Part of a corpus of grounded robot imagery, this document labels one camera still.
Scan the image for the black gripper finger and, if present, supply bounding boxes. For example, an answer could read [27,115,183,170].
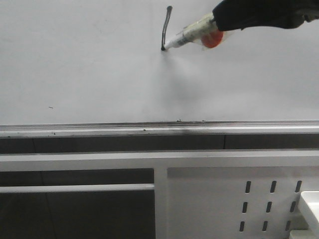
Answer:
[212,0,319,31]

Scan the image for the white black whiteboard marker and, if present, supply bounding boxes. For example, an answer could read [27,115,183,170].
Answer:
[165,13,219,50]

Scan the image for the red round magnet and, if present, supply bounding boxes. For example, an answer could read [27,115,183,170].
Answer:
[200,30,224,48]

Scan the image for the white whiteboard with aluminium tray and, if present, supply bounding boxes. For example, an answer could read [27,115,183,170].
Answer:
[0,0,319,137]

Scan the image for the black drawn line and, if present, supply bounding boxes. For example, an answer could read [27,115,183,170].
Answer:
[161,5,172,51]

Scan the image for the white upper storage tray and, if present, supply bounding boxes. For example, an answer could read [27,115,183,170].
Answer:
[298,191,319,238]

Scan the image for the white storage tray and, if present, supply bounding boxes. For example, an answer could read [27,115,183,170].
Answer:
[289,230,318,239]
[298,191,319,238]

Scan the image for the white lower storage tray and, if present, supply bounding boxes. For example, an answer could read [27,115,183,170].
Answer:
[289,230,318,239]

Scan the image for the white metal stand frame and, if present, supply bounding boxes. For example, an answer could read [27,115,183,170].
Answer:
[0,150,319,239]

